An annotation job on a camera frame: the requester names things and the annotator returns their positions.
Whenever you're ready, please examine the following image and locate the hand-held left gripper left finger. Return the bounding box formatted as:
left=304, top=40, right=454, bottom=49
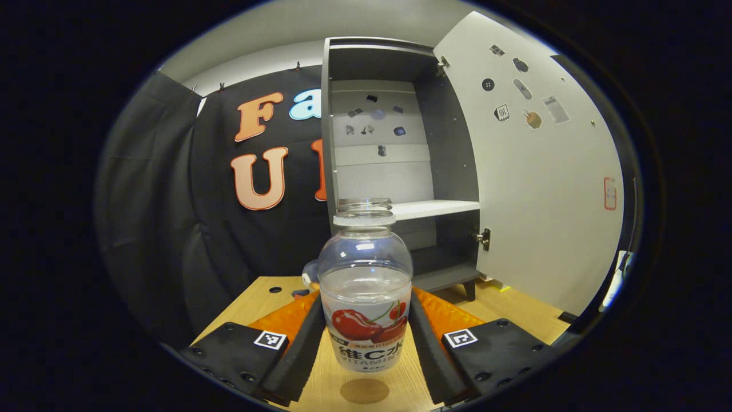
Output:
left=180, top=289, right=327, bottom=404

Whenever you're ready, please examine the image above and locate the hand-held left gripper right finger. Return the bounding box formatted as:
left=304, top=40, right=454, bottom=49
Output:
left=409, top=286, right=564, bottom=404

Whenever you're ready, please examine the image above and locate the round brown coaster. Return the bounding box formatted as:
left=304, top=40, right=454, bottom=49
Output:
left=340, top=379, right=391, bottom=405

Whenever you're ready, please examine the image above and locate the clear plastic bottle red label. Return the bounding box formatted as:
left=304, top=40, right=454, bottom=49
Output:
left=317, top=197, right=414, bottom=374

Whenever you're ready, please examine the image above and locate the white cabinet door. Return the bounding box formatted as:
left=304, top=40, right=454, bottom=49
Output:
left=433, top=10, right=625, bottom=315

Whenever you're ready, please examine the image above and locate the grey cabinet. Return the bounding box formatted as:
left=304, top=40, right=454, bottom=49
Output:
left=320, top=36, right=492, bottom=302

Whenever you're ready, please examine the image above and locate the white cabinet shelf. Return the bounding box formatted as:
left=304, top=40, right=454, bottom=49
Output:
left=392, top=199, right=481, bottom=221

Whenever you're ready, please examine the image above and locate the blue white penguin plush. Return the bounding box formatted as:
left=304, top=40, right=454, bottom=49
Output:
left=292, top=259, right=322, bottom=299

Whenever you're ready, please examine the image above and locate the black backdrop cloth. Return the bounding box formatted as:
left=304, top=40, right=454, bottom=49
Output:
left=94, top=54, right=644, bottom=350

